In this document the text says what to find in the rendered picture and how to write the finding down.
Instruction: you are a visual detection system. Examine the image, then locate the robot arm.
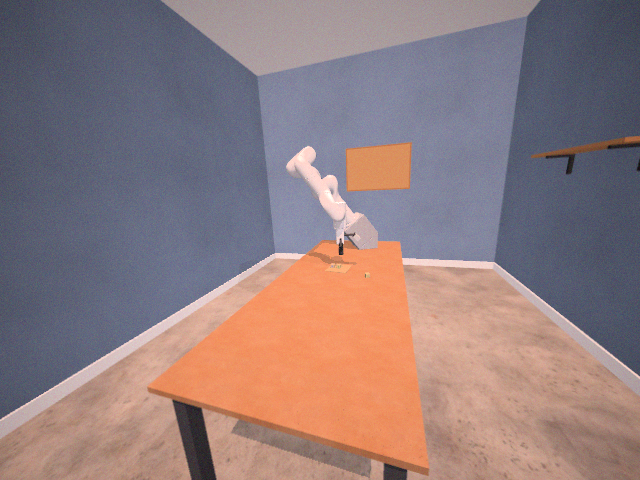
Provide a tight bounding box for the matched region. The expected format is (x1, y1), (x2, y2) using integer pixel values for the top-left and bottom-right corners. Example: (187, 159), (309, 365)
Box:
(286, 147), (360, 229)

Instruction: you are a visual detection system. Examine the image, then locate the light orange flat mat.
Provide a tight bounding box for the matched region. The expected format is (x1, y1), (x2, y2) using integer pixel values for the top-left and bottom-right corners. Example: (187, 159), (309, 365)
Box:
(325, 264), (352, 273)

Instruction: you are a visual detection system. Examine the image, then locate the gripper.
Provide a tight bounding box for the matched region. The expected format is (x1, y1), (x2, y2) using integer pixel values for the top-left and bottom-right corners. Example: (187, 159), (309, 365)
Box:
(334, 227), (346, 255)

